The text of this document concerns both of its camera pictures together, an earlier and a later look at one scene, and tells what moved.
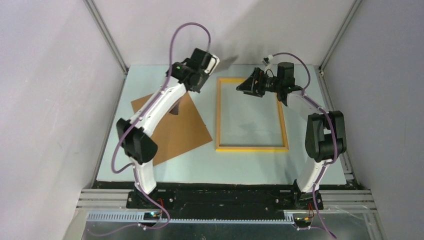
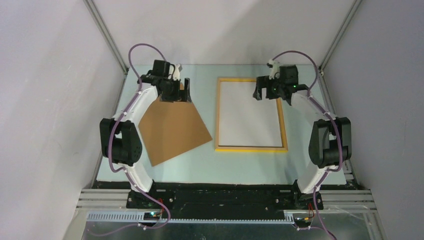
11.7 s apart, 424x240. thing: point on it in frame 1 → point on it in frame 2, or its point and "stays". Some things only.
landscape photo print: [226, 64] → [244, 121]
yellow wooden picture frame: [271, 148] stays
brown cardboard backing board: [180, 131] stays
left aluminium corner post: [106, 35] stays
